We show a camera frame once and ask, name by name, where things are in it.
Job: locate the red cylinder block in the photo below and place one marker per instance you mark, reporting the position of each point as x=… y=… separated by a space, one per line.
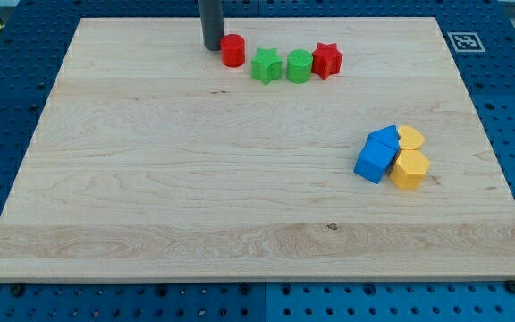
x=233 y=50

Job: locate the blue cube block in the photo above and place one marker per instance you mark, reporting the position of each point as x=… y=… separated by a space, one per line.
x=374 y=160

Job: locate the green star block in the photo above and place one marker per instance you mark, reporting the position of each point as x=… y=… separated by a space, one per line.
x=266 y=65

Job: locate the light wooden board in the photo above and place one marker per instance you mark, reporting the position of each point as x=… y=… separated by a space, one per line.
x=153 y=163

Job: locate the green cylinder block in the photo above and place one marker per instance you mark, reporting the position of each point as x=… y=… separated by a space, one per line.
x=299 y=65

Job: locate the red star block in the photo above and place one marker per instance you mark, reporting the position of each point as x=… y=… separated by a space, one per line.
x=327 y=60

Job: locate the blue pentagon block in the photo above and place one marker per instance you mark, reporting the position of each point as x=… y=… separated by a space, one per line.
x=388 y=136

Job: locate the yellow hexagon block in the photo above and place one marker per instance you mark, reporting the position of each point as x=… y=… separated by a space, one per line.
x=409 y=169

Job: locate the yellow heart block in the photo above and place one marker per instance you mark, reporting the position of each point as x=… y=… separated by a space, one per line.
x=410 y=138

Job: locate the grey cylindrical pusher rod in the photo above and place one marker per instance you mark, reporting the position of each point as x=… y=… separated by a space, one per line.
x=212 y=23

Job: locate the white fiducial marker tag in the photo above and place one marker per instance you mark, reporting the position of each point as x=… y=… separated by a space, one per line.
x=466 y=42

